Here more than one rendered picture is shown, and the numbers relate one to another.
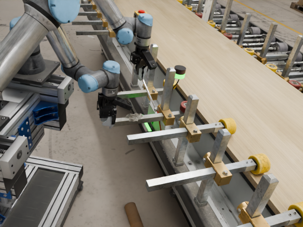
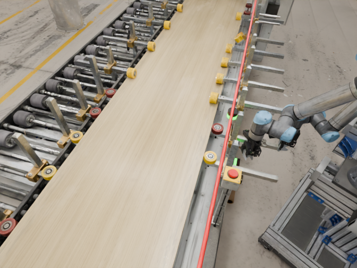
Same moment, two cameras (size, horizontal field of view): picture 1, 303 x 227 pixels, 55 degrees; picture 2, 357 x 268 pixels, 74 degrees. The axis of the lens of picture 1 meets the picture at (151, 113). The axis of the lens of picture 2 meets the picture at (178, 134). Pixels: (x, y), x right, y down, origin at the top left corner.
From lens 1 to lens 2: 2.37 m
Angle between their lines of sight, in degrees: 88
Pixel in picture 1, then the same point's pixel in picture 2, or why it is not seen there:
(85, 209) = (259, 220)
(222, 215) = (223, 109)
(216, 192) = (216, 118)
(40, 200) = (301, 218)
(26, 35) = not seen: outside the picture
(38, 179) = (303, 240)
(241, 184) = not seen: hidden behind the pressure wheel
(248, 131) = (196, 97)
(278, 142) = (187, 86)
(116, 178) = (224, 235)
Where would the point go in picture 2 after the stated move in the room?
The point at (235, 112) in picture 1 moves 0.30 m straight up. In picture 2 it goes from (188, 109) to (190, 74)
